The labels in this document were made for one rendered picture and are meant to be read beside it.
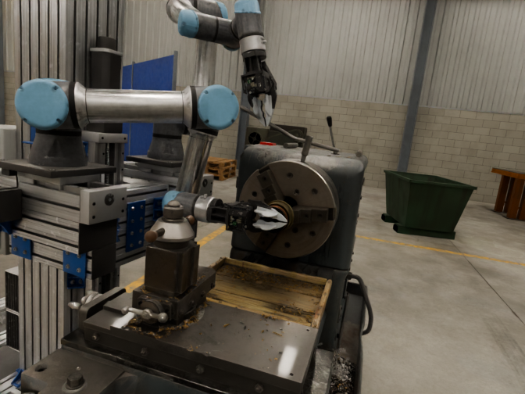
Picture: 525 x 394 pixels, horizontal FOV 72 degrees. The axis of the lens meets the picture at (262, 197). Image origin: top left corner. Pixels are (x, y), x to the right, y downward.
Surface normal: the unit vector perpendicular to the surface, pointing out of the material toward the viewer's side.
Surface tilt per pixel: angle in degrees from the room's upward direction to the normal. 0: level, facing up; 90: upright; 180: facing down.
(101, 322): 0
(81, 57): 90
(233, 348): 0
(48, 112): 91
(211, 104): 89
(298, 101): 90
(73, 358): 0
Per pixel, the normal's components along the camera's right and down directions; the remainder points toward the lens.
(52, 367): 0.11, -0.98
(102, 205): 0.92, 0.17
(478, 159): -0.26, 0.15
